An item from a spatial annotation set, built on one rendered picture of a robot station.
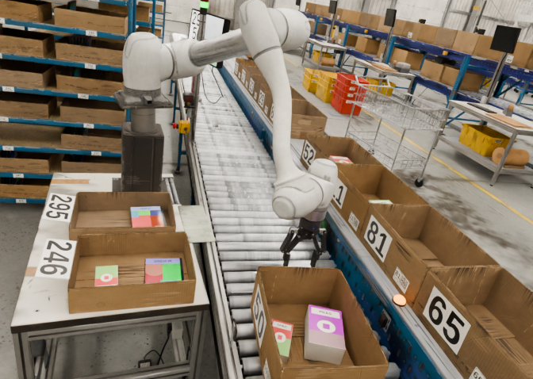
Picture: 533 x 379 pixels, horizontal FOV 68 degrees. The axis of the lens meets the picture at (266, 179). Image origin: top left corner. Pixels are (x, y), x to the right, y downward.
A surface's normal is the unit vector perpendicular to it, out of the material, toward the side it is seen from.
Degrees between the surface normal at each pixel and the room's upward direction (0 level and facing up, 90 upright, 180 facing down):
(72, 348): 0
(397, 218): 90
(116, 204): 88
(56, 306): 0
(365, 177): 90
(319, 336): 0
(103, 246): 89
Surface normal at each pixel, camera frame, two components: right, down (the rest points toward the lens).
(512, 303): -0.95, -0.05
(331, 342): 0.17, -0.89
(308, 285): 0.16, 0.44
